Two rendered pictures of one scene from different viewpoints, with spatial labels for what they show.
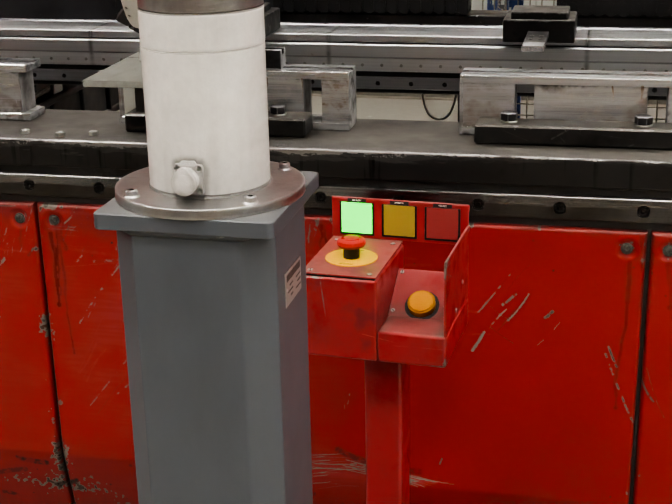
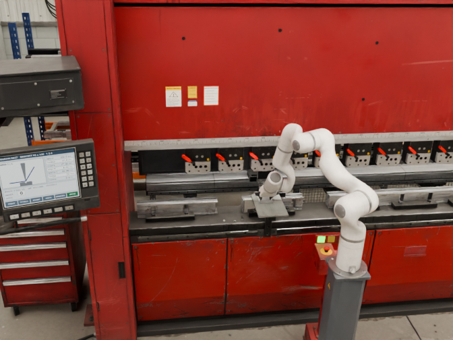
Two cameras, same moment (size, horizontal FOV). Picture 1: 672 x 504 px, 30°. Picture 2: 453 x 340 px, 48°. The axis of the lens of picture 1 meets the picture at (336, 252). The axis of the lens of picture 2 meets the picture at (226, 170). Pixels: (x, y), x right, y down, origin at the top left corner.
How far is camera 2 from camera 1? 1.95 m
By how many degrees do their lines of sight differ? 20
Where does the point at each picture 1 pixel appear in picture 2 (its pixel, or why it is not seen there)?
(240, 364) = (358, 300)
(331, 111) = (297, 206)
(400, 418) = not seen: hidden behind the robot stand
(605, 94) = not seen: hidden behind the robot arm
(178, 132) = (352, 262)
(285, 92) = (286, 202)
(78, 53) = (210, 185)
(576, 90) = not seen: hidden behind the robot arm
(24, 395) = (218, 283)
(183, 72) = (355, 251)
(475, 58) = (317, 180)
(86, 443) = (233, 292)
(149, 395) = (338, 307)
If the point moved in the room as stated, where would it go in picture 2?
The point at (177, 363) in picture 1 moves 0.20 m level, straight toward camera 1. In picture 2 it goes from (346, 301) to (373, 327)
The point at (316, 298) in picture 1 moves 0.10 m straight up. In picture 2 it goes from (323, 263) to (325, 249)
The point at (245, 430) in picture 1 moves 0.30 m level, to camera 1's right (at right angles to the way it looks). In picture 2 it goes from (356, 311) to (405, 298)
